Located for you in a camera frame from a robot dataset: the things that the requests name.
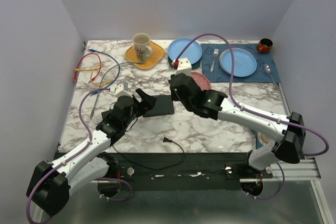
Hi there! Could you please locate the silver spoon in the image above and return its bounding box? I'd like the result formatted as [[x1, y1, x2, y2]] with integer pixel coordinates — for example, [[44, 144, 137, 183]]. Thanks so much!
[[264, 64, 278, 86]]

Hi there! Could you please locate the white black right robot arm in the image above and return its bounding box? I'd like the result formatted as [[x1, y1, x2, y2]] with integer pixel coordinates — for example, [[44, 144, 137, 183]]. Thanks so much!
[[169, 73, 306, 178]]

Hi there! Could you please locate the grey ethernet cable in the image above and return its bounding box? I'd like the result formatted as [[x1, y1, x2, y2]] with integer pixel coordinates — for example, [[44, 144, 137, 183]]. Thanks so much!
[[89, 61, 145, 119]]

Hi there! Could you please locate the yellow ethernet cable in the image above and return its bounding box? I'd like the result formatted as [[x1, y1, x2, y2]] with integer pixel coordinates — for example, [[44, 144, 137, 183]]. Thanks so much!
[[74, 62, 112, 87]]

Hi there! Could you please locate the light blue plate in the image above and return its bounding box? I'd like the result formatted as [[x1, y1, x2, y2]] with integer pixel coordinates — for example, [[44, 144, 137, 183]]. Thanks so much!
[[167, 38, 203, 61]]

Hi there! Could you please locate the blue plate on placemat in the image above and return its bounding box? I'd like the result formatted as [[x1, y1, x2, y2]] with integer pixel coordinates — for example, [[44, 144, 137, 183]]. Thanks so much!
[[219, 48, 257, 78]]

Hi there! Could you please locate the blue cloth placemat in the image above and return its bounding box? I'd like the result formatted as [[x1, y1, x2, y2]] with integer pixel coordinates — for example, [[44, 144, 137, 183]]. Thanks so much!
[[201, 44, 281, 83]]

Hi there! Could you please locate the dark teal coaster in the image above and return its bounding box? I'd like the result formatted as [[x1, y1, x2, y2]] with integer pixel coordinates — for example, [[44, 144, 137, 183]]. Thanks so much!
[[167, 56, 201, 70]]

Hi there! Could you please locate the aluminium rail frame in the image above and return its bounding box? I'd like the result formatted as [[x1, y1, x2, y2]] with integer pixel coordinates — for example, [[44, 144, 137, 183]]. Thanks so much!
[[41, 152, 322, 183]]

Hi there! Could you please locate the small red-brown bowl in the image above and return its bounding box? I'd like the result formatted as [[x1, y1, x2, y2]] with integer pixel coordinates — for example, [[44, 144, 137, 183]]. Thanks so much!
[[257, 38, 273, 54]]

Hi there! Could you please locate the blue star-shaped dish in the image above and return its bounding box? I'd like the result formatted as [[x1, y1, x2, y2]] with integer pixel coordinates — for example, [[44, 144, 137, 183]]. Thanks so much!
[[254, 131, 272, 149]]

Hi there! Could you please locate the silver fork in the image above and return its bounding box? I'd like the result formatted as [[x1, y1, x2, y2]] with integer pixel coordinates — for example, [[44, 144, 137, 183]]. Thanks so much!
[[210, 48, 219, 72]]

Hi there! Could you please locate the black power cord with plug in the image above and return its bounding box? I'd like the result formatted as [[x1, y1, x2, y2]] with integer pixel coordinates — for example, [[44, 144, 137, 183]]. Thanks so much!
[[108, 119, 186, 169]]

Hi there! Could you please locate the red ethernet cable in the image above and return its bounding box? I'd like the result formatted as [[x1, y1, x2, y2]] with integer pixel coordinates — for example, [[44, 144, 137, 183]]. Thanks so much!
[[72, 52, 102, 81]]

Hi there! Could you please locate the pink dotted plate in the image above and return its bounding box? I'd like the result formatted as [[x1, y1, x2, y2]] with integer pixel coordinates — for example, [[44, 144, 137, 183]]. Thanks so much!
[[191, 71, 211, 90]]

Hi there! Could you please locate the blue ethernet cable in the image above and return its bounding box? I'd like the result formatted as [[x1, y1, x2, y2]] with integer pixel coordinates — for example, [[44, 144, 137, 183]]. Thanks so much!
[[87, 47, 121, 97]]

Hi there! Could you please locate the beige floral mug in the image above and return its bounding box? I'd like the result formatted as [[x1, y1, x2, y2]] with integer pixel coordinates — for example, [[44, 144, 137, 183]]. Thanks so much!
[[132, 33, 154, 62]]

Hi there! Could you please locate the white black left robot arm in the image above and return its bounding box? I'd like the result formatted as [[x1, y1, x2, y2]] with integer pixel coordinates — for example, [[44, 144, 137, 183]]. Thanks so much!
[[26, 88, 157, 217]]

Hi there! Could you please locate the dark grey network switch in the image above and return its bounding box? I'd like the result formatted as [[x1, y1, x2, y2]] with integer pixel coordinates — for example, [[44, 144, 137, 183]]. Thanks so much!
[[143, 95, 174, 118]]

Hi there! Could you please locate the yellow woven coaster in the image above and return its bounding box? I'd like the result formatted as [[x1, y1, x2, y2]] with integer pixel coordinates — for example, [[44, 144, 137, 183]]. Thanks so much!
[[124, 40, 165, 70]]

